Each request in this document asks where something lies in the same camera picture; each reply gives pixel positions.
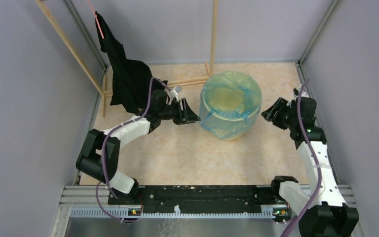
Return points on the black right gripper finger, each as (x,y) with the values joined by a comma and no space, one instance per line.
(273,110)
(278,121)

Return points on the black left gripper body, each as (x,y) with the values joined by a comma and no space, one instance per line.
(175,109)

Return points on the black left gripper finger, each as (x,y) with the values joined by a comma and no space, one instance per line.
(185,108)
(187,119)

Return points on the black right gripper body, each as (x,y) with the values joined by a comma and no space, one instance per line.
(286,113)

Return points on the yellow plastic trash bin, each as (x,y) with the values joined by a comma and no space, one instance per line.
(230,108)

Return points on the blue plastic trash bag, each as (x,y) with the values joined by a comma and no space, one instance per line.
(230,104)

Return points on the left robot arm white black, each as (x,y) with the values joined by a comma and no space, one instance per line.
(99,154)

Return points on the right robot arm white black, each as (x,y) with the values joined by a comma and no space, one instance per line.
(325,212)

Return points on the black cloth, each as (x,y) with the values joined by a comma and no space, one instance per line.
(131,78)

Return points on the pink clothes hanger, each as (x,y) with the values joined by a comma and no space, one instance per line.
(96,19)

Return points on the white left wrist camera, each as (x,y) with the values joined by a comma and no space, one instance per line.
(174,92)

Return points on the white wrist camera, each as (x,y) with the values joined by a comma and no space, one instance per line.
(300,91)
(174,92)

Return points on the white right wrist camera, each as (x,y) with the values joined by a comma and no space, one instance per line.
(300,91)

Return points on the wooden drying rack frame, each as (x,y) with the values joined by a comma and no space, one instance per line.
(156,31)

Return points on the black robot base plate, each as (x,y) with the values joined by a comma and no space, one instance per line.
(198,199)

